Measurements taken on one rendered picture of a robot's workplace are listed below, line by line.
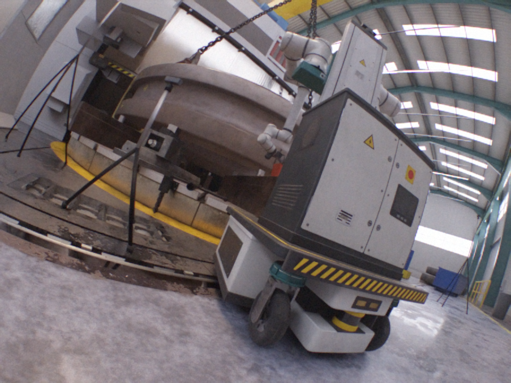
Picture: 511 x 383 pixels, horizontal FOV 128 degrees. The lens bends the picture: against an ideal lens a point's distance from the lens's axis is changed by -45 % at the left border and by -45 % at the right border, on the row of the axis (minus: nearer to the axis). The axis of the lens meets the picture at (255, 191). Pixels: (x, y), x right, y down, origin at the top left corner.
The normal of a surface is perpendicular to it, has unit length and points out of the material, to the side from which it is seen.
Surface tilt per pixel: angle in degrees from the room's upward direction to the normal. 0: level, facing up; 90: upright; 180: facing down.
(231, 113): 90
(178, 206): 90
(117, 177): 90
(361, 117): 90
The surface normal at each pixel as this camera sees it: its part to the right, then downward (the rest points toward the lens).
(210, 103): 0.00, -0.07
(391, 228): 0.25, 0.04
